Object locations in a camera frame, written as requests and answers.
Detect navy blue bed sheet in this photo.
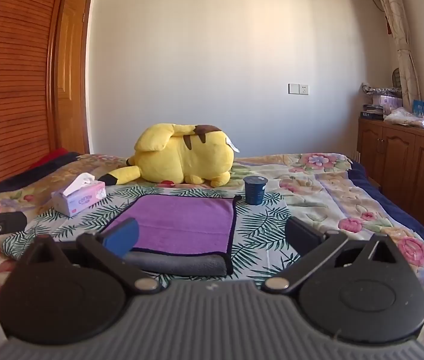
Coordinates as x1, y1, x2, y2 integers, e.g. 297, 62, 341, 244
348, 160, 424, 268

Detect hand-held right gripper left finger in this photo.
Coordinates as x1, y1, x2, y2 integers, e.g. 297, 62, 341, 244
20, 217, 162, 295

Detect pink tissue box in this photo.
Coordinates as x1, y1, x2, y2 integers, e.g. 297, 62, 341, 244
51, 172, 107, 218

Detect wooden door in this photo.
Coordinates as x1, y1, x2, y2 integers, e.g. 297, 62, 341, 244
52, 0, 92, 155

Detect grey towel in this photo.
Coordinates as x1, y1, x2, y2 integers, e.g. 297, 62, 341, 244
124, 250, 228, 276

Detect dark blue cup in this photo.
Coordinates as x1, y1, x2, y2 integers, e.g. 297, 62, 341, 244
243, 175, 269, 206

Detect stack of patterned boxes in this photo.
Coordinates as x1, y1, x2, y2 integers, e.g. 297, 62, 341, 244
360, 82, 404, 121

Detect wooden louvred wardrobe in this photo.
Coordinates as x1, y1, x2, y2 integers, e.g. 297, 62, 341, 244
0, 0, 73, 193

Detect palm leaf printed cloth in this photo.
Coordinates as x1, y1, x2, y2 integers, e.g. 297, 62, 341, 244
1, 185, 303, 290

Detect purple towel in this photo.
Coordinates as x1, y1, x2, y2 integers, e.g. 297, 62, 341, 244
101, 194, 243, 275

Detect white plastic bag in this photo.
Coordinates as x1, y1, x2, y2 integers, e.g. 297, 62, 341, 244
383, 106, 424, 129

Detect yellow plush toy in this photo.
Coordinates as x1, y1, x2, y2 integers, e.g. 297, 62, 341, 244
97, 122, 240, 188

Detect dark blue blanket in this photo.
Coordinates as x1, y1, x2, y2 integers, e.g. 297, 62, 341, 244
0, 151, 82, 196

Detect red blanket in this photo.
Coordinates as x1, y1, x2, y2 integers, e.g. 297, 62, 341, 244
28, 148, 69, 172

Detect beige patterned curtain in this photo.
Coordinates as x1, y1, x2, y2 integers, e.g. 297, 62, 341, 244
367, 0, 422, 112

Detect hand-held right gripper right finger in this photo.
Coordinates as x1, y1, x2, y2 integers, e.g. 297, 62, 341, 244
261, 216, 400, 295

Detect wooden cabinet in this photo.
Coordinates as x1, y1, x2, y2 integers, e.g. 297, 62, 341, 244
357, 117, 424, 241

